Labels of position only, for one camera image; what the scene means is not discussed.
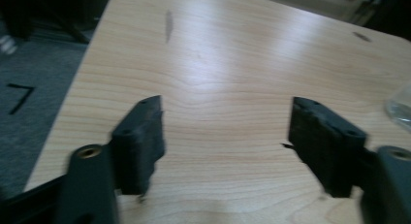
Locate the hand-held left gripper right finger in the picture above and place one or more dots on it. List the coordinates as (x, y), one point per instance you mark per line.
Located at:
(326, 143)

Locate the dark stand base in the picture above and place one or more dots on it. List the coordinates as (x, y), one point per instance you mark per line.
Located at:
(38, 14)

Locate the clear plastic bag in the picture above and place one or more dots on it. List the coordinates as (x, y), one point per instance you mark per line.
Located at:
(399, 109)

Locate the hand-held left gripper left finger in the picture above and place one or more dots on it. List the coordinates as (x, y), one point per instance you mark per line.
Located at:
(135, 146)

